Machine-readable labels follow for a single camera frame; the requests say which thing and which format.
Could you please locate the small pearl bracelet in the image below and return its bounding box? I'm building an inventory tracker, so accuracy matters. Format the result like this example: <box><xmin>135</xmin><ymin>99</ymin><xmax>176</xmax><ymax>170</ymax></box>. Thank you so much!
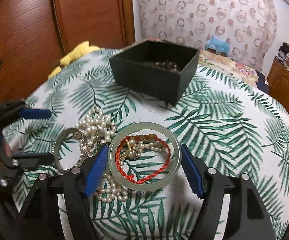
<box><xmin>119</xmin><ymin>139</ymin><xmax>168</xmax><ymax>160</ymax></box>

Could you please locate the white pearl necklace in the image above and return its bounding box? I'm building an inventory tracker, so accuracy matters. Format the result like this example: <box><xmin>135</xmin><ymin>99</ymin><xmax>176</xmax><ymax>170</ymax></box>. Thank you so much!
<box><xmin>74</xmin><ymin>106</ymin><xmax>129</xmax><ymax>203</ymax></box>

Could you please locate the silver bangle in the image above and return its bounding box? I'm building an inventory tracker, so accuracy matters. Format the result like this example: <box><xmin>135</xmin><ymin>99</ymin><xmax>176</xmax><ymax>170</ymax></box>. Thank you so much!
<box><xmin>52</xmin><ymin>127</ymin><xmax>85</xmax><ymax>173</ymax></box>

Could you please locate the pale green jade bangle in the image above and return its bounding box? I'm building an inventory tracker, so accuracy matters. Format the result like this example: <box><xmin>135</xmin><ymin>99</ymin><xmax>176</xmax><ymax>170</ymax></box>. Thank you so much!
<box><xmin>108</xmin><ymin>121</ymin><xmax>182</xmax><ymax>192</ymax></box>

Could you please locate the red cord bracelet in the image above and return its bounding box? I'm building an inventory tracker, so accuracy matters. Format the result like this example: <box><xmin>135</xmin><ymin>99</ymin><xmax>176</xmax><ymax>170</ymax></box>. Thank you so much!
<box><xmin>115</xmin><ymin>134</ymin><xmax>172</xmax><ymax>185</ymax></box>

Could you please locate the brown wooden bead bracelet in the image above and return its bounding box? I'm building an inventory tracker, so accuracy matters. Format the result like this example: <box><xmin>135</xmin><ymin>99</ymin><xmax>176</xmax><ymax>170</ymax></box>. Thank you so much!
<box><xmin>152</xmin><ymin>60</ymin><xmax>182</xmax><ymax>74</ymax></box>

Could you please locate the black square jewelry box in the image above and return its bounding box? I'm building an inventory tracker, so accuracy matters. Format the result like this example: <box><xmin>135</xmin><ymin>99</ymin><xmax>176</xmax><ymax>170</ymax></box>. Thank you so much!
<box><xmin>109</xmin><ymin>40</ymin><xmax>200</xmax><ymax>106</ymax></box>

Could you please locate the palm leaf print blanket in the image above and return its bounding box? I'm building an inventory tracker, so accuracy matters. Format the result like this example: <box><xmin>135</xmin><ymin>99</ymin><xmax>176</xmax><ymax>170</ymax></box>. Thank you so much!
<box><xmin>3</xmin><ymin>49</ymin><xmax>289</xmax><ymax>239</ymax></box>

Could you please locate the yellow pikachu plush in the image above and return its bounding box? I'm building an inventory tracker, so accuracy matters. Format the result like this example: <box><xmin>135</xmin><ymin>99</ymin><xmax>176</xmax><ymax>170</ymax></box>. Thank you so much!
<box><xmin>48</xmin><ymin>41</ymin><xmax>100</xmax><ymax>79</ymax></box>

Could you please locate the wooden louvered wardrobe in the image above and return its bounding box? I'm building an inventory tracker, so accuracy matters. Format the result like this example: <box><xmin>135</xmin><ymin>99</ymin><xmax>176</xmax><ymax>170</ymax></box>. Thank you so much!
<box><xmin>0</xmin><ymin>0</ymin><xmax>135</xmax><ymax>103</ymax></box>

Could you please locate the floral quilt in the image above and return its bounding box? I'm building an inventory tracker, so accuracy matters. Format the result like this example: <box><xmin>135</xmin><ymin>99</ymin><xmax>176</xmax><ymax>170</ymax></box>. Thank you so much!
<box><xmin>198</xmin><ymin>49</ymin><xmax>259</xmax><ymax>88</ymax></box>

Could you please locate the blue plush toy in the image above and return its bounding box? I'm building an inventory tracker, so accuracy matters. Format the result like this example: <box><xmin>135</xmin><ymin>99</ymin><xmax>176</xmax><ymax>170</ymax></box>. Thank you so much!
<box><xmin>205</xmin><ymin>36</ymin><xmax>231</xmax><ymax>57</ymax></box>

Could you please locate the patterned lace curtain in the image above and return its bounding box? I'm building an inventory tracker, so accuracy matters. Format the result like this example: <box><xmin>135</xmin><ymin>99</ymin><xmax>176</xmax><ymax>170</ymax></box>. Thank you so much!
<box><xmin>138</xmin><ymin>0</ymin><xmax>277</xmax><ymax>71</ymax></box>

